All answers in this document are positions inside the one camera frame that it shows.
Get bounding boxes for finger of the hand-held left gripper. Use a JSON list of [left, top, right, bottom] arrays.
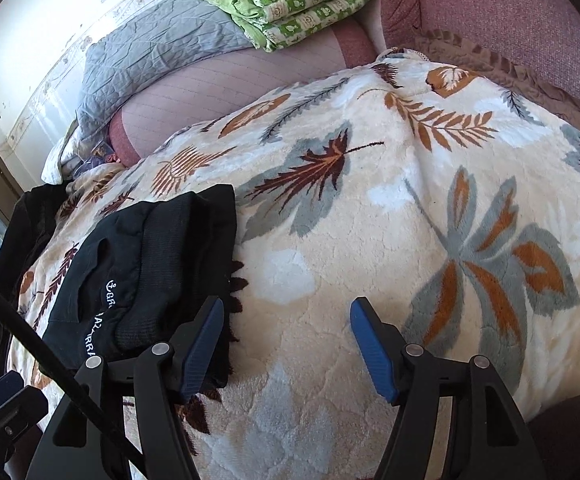
[[0, 372, 46, 418], [0, 407, 41, 467]]

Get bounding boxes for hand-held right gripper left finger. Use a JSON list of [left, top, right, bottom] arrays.
[[25, 296, 226, 480]]

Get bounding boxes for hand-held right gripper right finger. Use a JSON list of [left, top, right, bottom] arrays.
[[350, 297, 538, 480]]

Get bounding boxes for black pants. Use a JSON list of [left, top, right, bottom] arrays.
[[42, 184, 238, 391]]

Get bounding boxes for leaf print fleece blanket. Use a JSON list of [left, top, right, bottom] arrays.
[[7, 47, 580, 480]]

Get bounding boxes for black garment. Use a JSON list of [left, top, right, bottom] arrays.
[[0, 185, 78, 376]]

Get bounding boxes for purple patterned cloth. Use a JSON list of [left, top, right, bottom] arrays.
[[76, 142, 122, 170]]

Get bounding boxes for dark brown cloth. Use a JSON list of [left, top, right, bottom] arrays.
[[526, 390, 580, 480]]

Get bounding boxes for white cloth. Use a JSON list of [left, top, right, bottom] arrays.
[[41, 120, 116, 183]]

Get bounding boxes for grey quilted blanket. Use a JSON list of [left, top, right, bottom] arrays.
[[77, 0, 251, 136]]

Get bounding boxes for green printed quilt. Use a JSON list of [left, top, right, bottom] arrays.
[[194, 0, 388, 53]]

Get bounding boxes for pink sofa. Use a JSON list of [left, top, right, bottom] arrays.
[[107, 0, 580, 168]]

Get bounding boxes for black cable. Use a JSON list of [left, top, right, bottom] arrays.
[[0, 271, 143, 480]]

